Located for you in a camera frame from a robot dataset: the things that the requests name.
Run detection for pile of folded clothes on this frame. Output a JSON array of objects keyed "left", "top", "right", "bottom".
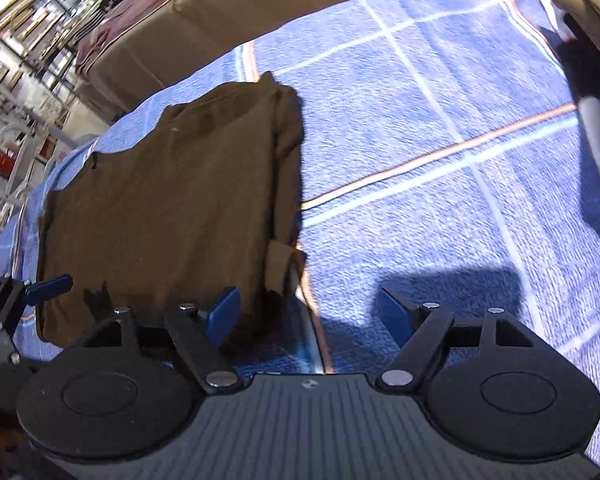
[{"left": 545, "top": 0, "right": 600, "bottom": 106}]

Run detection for blue plaid blanket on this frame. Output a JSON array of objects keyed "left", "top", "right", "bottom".
[{"left": 0, "top": 0, "right": 600, "bottom": 468}]

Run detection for brown shirt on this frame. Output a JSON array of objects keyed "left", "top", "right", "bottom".
[{"left": 34, "top": 71, "right": 308, "bottom": 361}]

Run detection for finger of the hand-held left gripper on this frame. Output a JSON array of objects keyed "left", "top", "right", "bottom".
[{"left": 0, "top": 274, "right": 74, "bottom": 366}]

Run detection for white metal trolley cart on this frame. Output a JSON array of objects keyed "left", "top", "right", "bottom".
[{"left": 0, "top": 121, "right": 51, "bottom": 206}]

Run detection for wall shelves with goods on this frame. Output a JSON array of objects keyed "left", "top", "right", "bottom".
[{"left": 0, "top": 0, "right": 141, "bottom": 131}]

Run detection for massage bed with brown cover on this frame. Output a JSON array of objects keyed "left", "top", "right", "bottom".
[{"left": 74, "top": 0, "right": 416, "bottom": 123}]

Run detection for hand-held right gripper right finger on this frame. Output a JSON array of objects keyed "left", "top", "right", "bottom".
[{"left": 376, "top": 287, "right": 535, "bottom": 392}]

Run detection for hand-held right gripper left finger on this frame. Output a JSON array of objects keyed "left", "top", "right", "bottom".
[{"left": 77, "top": 287, "right": 243, "bottom": 395}]

